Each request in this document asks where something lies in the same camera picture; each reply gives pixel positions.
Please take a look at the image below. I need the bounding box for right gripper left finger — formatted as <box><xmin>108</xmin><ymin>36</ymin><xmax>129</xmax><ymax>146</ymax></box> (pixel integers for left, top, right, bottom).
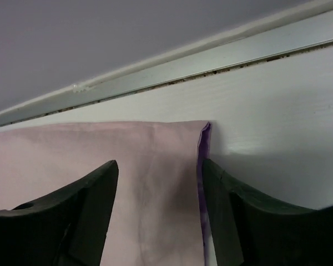
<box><xmin>0</xmin><ymin>160</ymin><xmax>119</xmax><ymax>265</ymax></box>

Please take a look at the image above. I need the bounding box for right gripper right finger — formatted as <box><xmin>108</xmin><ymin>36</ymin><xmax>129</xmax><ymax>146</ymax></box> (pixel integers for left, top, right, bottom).
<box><xmin>202</xmin><ymin>159</ymin><xmax>333</xmax><ymax>265</ymax></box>

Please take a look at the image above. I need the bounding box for pink cloth placemat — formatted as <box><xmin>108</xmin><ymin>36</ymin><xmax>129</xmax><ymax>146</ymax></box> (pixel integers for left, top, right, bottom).
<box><xmin>0</xmin><ymin>121</ymin><xmax>210</xmax><ymax>265</ymax></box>

